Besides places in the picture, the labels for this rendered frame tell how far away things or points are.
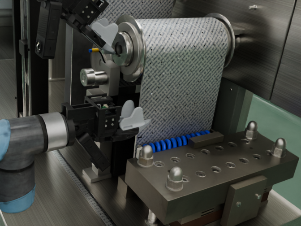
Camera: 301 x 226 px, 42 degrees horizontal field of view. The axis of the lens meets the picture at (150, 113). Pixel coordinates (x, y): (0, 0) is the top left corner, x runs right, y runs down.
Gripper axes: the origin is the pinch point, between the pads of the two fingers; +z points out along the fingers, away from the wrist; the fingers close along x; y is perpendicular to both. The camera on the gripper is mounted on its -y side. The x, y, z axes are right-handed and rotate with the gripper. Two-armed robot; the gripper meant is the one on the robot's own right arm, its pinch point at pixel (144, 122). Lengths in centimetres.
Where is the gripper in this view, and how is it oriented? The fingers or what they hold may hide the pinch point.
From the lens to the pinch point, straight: 91.0
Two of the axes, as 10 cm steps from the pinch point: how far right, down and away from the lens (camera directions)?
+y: 1.1, -9.0, -4.3
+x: -5.4, -4.2, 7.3
